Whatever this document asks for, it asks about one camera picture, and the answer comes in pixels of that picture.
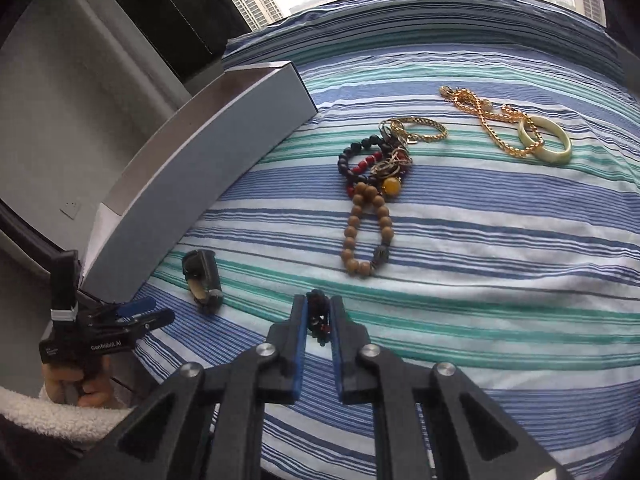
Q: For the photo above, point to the person's left forearm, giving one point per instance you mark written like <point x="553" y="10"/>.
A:
<point x="50" y="415"/>

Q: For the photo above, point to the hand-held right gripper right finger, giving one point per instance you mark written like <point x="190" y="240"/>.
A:
<point x="338" y="345"/>

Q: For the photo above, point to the person's left hand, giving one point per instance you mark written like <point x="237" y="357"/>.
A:
<point x="65" y="379"/>

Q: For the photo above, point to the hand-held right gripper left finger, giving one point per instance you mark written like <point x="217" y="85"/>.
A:
<point x="299" y="340"/>

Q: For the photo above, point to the gold textured bangle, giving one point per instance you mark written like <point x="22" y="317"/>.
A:
<point x="440" y="133"/>

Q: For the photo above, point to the amber bead pendant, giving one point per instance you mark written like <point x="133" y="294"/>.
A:
<point x="391" y="186"/>

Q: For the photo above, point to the black window frame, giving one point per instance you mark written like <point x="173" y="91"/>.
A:
<point x="165" y="10"/>

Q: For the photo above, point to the white wall socket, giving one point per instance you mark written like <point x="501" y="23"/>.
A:
<point x="71" y="207"/>

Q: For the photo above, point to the long grey cardboard box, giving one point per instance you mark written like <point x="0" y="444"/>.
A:
<point x="200" y="185"/>

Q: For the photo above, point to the cream jade bangle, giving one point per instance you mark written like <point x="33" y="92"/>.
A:
<point x="562" y="143"/>

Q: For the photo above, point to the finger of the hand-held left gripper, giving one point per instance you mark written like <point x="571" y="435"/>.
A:
<point x="136" y="306"/>
<point x="156" y="319"/>

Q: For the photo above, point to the striped bed sheet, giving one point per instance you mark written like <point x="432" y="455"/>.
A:
<point x="500" y="260"/>

